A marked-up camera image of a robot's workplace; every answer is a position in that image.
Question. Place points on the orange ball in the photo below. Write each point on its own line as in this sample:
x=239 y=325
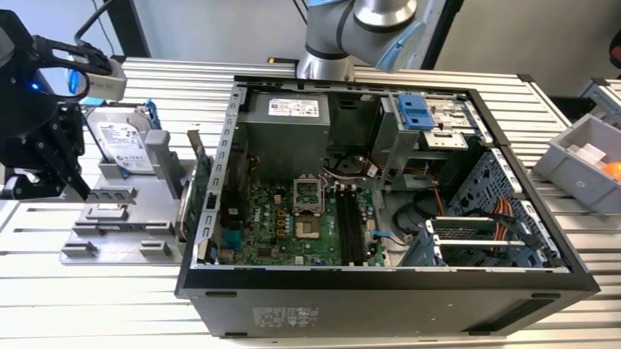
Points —
x=612 y=171

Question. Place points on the blue RAM stick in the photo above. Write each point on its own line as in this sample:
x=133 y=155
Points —
x=124 y=229
x=114 y=194

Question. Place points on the white plastic block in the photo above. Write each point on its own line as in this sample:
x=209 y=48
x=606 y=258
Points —
x=584 y=152

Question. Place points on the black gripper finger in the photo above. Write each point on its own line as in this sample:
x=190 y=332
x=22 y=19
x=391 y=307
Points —
x=69 y=145
x=34 y=185

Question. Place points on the grey power supply unit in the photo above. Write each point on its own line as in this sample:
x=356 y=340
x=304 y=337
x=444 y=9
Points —
x=287 y=145

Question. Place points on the metal disk bay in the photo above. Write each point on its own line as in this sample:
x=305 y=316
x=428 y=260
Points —
x=466 y=227

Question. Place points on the grey storage bin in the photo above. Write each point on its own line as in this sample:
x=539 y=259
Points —
x=578 y=181

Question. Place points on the CPU socket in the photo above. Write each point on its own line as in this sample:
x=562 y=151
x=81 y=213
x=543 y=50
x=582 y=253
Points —
x=311 y=227

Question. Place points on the black PC case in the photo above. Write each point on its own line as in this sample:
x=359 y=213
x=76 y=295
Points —
x=340 y=309

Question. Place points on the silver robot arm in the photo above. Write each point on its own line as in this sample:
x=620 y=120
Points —
x=331 y=43

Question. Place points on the hard disk in blue carrier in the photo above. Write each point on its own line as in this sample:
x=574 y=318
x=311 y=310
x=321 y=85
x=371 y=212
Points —
x=122 y=145

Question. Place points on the green motherboard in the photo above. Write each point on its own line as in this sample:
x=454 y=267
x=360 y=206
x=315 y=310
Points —
x=311 y=251

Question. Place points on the red round object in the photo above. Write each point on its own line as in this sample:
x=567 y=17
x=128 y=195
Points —
x=616 y=54

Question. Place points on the RAM slot with black clips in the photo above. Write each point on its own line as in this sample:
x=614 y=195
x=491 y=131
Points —
x=355 y=225
x=341 y=225

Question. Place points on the RAM slot with white clips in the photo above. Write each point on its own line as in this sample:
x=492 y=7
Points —
x=348 y=225
x=361 y=225

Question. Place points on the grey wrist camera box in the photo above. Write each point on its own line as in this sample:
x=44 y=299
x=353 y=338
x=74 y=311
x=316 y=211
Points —
x=109 y=81

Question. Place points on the blue drive bay latch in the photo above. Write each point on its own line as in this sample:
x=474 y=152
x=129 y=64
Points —
x=413 y=112

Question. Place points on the black frame post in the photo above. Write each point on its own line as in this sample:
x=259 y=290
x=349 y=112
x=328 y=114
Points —
x=444 y=32
x=134 y=29

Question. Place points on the grey parts rack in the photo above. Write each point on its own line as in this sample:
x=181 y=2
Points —
x=150 y=214

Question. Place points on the black graphics card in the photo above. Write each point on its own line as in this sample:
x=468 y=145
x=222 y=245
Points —
x=200 y=189

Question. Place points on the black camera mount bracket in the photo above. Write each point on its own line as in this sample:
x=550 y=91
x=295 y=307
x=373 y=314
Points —
x=49 y=43

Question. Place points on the round case speaker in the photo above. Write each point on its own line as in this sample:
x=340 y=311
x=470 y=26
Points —
x=353 y=164

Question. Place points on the grey metal drive cage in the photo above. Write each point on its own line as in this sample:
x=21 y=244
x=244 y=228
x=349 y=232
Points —
x=444 y=140

